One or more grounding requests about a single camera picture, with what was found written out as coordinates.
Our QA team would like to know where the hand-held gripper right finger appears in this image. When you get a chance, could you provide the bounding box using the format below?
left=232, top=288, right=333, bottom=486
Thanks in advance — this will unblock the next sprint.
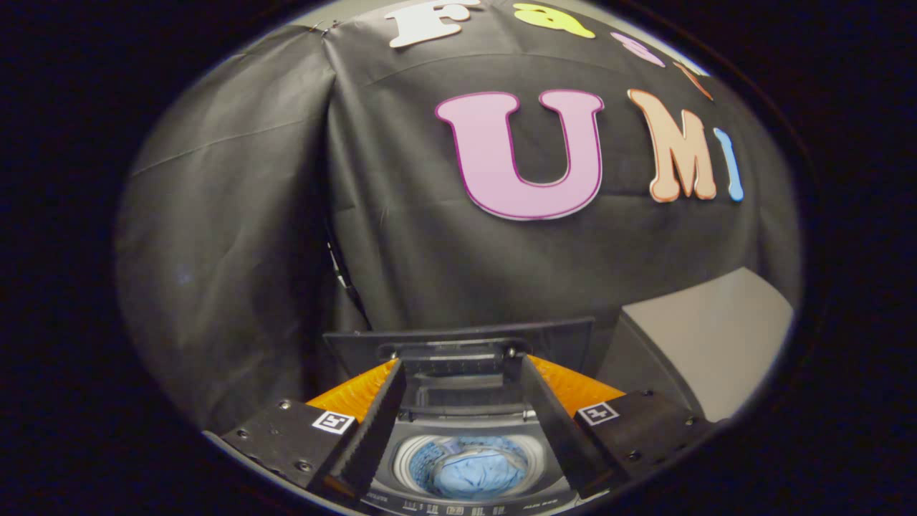
left=519, top=355, right=719, bottom=500

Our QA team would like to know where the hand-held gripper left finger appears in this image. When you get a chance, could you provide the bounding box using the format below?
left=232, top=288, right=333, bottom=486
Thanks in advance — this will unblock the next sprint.
left=219, top=358, right=408, bottom=507

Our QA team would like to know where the light blue shirt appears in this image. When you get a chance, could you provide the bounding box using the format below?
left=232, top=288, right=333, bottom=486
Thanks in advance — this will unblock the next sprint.
left=410, top=435, right=531, bottom=500

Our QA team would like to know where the beige cabinet with grey top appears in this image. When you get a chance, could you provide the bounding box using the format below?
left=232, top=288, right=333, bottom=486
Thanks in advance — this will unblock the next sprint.
left=598, top=267, right=796, bottom=424

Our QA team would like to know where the black backdrop cloth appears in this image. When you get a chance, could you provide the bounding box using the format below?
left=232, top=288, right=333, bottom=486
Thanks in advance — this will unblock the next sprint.
left=115, top=0, right=803, bottom=434

